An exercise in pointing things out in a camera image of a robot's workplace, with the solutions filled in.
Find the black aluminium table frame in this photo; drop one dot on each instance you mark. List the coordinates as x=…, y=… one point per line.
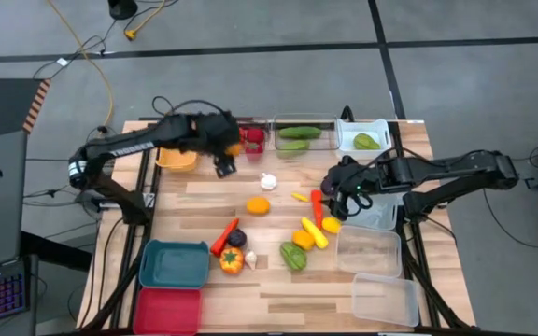
x=131, y=261

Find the grey translucent plastic bin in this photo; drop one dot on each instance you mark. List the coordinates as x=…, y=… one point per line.
x=381, y=217

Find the red chili pepper toy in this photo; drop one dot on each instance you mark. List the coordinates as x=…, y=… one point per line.
x=222, y=242

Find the green bell pepper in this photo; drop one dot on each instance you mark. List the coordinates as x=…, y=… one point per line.
x=293, y=256

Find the white plastic bin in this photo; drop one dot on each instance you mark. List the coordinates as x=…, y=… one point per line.
x=344, y=151

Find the orange fruit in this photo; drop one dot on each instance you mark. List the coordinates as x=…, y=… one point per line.
x=303, y=239
x=258, y=205

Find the clear rigid plastic bin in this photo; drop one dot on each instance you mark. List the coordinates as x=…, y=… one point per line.
x=329, y=142
x=269, y=135

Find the yellow plastic basket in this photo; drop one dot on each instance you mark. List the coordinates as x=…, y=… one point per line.
x=175, y=161

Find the small red pepper toy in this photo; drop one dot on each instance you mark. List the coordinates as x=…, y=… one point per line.
x=316, y=207

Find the black round stand base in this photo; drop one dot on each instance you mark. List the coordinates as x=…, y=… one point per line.
x=123, y=8

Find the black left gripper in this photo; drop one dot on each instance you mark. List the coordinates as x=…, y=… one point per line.
x=215, y=133

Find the small yellow chili pepper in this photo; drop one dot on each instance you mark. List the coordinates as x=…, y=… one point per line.
x=300, y=197

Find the frosted clear plastic bin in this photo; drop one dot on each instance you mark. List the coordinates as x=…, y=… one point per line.
x=367, y=252
x=386, y=298

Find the green cucumber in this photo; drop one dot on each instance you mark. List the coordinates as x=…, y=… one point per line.
x=300, y=132

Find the large black orange-striped mat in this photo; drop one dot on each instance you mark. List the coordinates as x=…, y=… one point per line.
x=3, y=107

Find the red plastic basket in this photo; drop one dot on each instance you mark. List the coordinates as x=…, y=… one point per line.
x=166, y=312

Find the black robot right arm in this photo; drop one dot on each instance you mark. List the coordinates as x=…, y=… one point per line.
x=460, y=170

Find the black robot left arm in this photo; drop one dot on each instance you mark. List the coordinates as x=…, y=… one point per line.
x=133, y=144

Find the small white garlic bulb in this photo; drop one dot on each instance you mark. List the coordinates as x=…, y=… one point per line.
x=250, y=259

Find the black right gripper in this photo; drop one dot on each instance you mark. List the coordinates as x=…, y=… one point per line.
x=355, y=177

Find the green pear toy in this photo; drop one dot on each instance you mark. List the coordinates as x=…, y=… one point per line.
x=366, y=141

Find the large white garlic bulb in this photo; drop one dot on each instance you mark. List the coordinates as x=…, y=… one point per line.
x=268, y=181

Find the yellow lemon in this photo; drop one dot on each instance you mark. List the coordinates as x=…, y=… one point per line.
x=331, y=225

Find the teal plastic basket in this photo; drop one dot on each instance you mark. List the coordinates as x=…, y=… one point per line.
x=174, y=266

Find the small white adapter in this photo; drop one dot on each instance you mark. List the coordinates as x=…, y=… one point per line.
x=62, y=61

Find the red apple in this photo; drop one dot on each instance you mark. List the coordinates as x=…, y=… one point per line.
x=255, y=135

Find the large orange tomato toy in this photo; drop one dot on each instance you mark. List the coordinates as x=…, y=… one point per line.
x=231, y=260

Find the yellow banana toy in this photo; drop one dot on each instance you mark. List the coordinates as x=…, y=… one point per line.
x=315, y=232

